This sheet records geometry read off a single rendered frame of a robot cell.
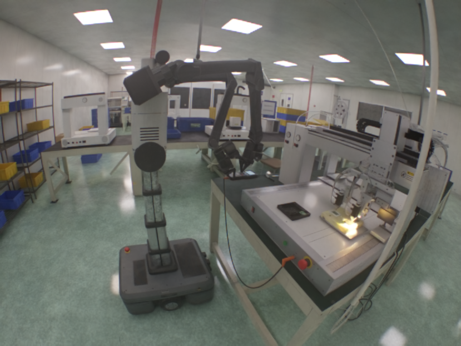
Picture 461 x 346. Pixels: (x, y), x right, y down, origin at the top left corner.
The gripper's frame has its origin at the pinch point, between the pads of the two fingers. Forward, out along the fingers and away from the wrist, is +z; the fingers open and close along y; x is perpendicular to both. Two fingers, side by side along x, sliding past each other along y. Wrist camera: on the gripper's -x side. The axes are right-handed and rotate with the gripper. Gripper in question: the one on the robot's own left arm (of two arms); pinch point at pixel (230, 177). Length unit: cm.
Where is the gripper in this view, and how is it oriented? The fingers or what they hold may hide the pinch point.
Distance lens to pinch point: 124.6
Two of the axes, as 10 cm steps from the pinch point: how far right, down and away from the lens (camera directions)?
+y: -4.8, -3.4, 8.1
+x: -7.9, 5.6, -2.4
